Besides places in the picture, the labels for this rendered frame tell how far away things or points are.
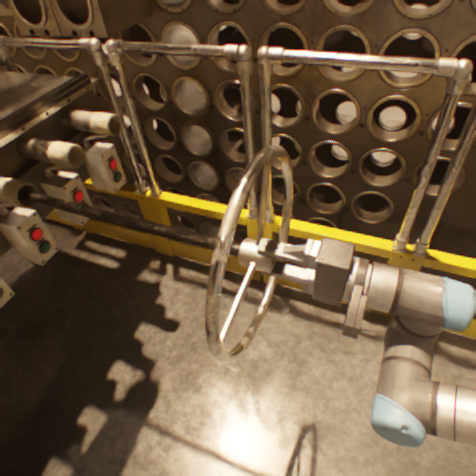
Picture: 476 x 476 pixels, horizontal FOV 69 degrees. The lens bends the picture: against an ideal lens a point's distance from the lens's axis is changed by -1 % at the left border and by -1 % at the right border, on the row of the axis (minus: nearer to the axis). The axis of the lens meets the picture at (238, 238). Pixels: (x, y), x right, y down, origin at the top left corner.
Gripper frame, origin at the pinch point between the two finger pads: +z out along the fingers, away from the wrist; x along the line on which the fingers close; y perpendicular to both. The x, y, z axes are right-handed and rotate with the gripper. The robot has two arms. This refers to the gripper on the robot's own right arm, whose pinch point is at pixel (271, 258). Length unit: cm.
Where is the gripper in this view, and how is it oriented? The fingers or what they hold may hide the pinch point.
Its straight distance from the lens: 62.7
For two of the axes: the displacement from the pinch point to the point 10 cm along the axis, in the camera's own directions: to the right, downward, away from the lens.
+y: 3.7, -7.8, 5.1
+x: -1.3, -5.9, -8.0
